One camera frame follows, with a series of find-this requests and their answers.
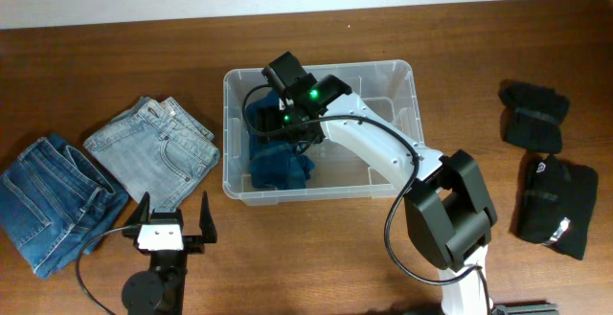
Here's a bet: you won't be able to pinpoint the clear plastic storage container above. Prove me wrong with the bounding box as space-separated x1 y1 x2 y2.
222 59 424 206

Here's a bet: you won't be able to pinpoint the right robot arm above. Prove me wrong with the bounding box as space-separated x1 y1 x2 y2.
248 52 559 315

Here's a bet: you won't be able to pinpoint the dark blue folded jeans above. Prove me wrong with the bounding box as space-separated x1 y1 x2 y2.
1 134 128 279

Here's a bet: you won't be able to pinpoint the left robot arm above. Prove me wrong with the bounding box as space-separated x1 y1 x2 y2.
122 193 217 315

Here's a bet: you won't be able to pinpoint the light blue jeans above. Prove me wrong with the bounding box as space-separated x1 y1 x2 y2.
84 97 220 212

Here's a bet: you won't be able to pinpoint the small black garment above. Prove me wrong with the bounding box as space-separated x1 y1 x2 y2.
498 80 570 154

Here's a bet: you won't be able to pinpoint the teal garment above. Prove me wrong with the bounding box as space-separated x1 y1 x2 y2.
246 90 315 190

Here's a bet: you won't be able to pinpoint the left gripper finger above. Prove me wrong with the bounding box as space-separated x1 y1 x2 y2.
123 191 150 233
198 191 217 244

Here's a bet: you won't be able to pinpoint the large black garment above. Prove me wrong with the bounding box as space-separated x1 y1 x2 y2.
516 155 599 260

